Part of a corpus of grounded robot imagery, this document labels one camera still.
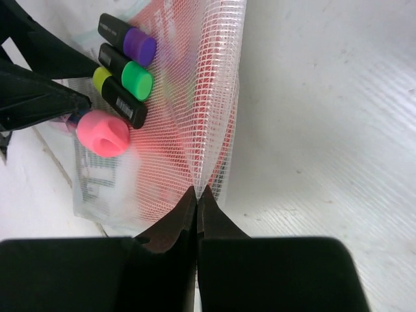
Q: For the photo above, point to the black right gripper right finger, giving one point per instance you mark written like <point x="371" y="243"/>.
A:
<point x="240" y="273"/>

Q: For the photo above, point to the yellow cap black highlighter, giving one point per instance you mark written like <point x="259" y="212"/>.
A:
<point x="121" y="100"/>

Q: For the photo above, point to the green cap black highlighter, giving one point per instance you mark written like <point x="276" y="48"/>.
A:
<point x="133" y="77"/>

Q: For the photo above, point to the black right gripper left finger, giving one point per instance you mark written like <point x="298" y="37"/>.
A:
<point x="150" y="272"/>

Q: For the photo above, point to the pink cap clear pen tube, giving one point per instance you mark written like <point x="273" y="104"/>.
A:
<point x="104" y="134"/>

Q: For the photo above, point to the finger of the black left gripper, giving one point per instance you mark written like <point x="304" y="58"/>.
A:
<point x="46" y="54"/>
<point x="28" y="99"/>

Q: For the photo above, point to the clear mesh zipper pouch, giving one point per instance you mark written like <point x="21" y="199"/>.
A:
<point x="187" y="138"/>

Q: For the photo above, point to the purple cap black highlighter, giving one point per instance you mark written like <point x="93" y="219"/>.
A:
<point x="127" y="39"/>

